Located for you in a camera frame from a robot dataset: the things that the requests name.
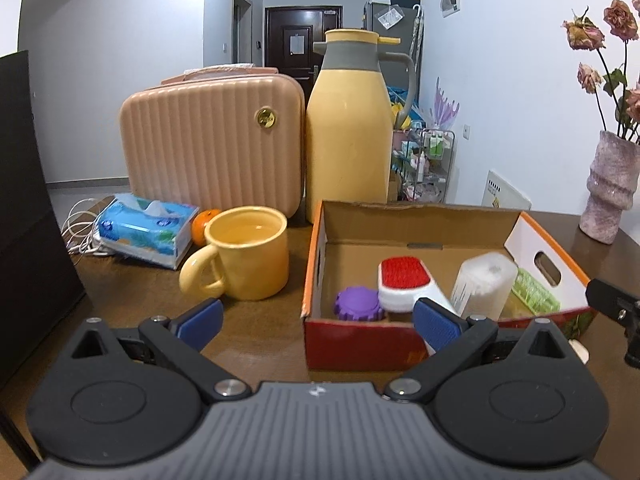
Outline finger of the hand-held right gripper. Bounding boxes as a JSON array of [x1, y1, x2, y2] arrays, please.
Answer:
[[586, 277, 640, 367]]

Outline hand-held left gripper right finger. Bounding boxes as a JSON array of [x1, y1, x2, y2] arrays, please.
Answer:
[[382, 297, 576, 403]]

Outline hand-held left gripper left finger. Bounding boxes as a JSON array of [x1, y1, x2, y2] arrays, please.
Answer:
[[62, 297, 253, 403]]

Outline red white lint brush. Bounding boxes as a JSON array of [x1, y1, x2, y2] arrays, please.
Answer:
[[377, 256, 461, 357]]

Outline translucent white plastic box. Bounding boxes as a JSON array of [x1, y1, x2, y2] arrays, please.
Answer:
[[450, 253, 519, 321]]

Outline green spray bottle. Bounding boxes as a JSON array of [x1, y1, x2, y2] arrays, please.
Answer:
[[510, 267, 562, 313]]

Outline red cardboard box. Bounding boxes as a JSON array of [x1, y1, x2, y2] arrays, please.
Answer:
[[301, 200, 598, 372]]

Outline purple lid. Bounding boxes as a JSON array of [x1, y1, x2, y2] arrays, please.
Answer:
[[334, 286, 386, 322]]

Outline yellow mug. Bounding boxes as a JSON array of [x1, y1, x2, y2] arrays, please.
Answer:
[[179, 206, 290, 302]]

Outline orange fruit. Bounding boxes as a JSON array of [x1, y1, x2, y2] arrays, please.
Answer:
[[191, 209, 221, 247]]

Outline blue tissue pack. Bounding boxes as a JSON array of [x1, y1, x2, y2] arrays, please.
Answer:
[[97, 192, 200, 271]]

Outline pink textured vase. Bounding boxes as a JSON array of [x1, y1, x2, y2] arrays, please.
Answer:
[[579, 130, 640, 246]]

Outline metal storage cart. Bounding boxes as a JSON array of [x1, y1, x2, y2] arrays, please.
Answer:
[[392, 129, 456, 205]]

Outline pink ribbed hard case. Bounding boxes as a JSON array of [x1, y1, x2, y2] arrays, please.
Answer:
[[119, 62, 307, 220]]

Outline yellow thermos jug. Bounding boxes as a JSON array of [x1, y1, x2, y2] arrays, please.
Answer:
[[305, 29, 417, 225]]

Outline blue yellow plastic bags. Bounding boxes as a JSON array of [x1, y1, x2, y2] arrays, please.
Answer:
[[387, 86, 426, 131]]

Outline dried pink roses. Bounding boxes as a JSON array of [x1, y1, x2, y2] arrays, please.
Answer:
[[561, 0, 640, 143]]

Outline hanging folded umbrella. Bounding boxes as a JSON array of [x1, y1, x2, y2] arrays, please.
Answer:
[[409, 4, 425, 106]]

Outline dark brown entrance door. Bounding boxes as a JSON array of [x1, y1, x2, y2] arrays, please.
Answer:
[[264, 6, 344, 81]]

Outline grey refrigerator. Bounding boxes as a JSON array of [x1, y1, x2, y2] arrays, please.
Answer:
[[363, 0, 425, 111]]

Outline white cables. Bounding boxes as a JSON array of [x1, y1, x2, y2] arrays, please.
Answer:
[[61, 195, 117, 257]]

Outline purple wall sticker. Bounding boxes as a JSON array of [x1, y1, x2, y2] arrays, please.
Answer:
[[432, 77, 461, 131]]

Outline grey interior door frame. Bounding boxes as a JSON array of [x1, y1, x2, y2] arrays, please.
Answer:
[[232, 0, 253, 66]]

